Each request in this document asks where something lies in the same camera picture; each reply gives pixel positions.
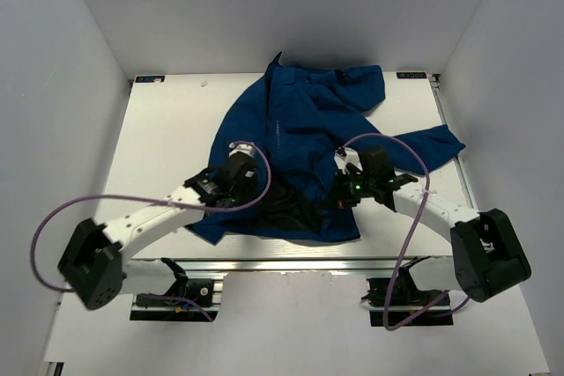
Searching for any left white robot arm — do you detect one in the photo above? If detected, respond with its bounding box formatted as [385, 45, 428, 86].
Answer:
[58, 142, 270, 311]

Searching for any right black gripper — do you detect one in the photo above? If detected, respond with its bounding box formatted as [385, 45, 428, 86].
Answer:
[323, 169, 376, 209]

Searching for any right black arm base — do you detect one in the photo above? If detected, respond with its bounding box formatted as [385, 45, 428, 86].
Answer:
[360, 261, 454, 328]

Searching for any right blue table label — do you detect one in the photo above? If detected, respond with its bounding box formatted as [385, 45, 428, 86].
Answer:
[396, 71, 427, 79]

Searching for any left blue table label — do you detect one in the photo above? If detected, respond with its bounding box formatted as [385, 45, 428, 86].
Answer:
[134, 76, 165, 84]

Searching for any blue jacket with black lining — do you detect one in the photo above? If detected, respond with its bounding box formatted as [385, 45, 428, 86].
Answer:
[189, 59, 465, 244]

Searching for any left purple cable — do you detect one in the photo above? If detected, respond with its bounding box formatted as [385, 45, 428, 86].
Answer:
[29, 140, 273, 322]

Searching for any white front panel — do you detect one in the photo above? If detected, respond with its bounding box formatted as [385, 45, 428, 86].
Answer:
[45, 272, 548, 375]

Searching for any purple cable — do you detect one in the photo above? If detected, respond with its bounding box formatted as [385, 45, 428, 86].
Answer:
[29, 140, 273, 322]
[338, 132, 471, 332]

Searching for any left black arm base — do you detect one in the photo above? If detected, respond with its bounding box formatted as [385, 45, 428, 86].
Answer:
[130, 258, 223, 322]

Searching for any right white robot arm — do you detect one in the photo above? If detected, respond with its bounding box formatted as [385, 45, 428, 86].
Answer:
[324, 147, 532, 305]

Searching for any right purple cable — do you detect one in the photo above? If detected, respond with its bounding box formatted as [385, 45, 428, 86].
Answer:
[338, 132, 471, 332]

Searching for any blue table label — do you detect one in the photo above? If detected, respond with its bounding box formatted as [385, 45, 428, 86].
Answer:
[396, 71, 427, 79]
[134, 76, 165, 84]

